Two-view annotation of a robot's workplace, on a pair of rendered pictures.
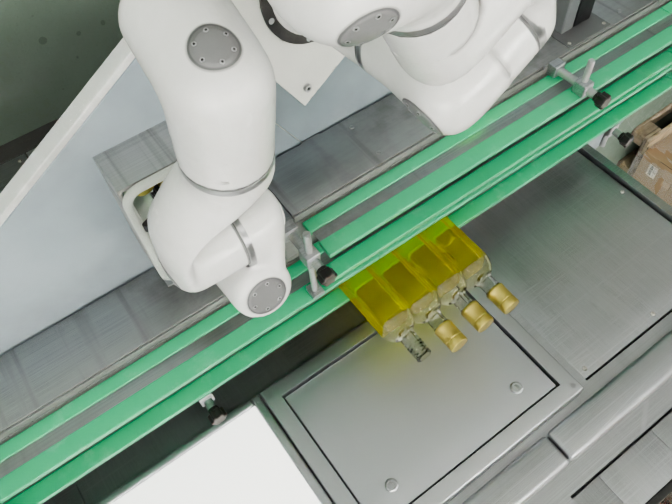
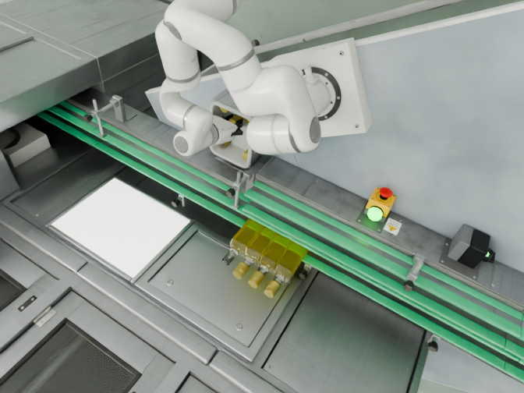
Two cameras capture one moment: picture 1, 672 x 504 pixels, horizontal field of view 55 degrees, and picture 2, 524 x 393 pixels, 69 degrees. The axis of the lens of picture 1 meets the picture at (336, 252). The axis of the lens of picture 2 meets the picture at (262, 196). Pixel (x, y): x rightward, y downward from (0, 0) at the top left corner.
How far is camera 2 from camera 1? 0.76 m
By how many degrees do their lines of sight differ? 35
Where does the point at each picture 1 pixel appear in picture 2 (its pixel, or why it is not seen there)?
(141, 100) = not seen: hidden behind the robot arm
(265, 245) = (189, 125)
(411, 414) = (207, 282)
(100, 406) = (159, 158)
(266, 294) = (181, 143)
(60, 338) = not seen: hidden behind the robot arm
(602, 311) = (311, 371)
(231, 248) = (180, 114)
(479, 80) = (261, 131)
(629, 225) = (383, 378)
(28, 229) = (197, 93)
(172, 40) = not seen: hidden behind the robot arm
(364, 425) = (195, 264)
